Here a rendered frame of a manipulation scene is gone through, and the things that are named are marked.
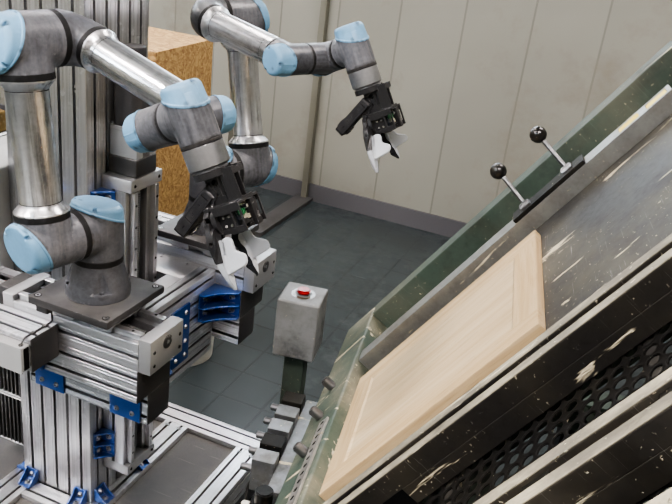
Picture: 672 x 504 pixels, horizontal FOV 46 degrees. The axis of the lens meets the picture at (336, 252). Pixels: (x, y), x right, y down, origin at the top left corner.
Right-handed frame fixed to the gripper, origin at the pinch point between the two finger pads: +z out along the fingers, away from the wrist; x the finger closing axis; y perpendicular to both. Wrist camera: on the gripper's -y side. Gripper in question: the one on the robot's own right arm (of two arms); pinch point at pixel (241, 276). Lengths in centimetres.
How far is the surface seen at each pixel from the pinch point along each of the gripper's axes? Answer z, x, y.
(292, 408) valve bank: 47, 41, -29
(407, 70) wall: -12, 366, -90
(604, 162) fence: 7, 58, 56
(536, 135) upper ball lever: -1, 61, 43
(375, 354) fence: 40, 51, -7
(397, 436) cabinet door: 36.8, 3.8, 17.4
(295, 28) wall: -60, 366, -154
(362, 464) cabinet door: 41.5, 2.8, 8.8
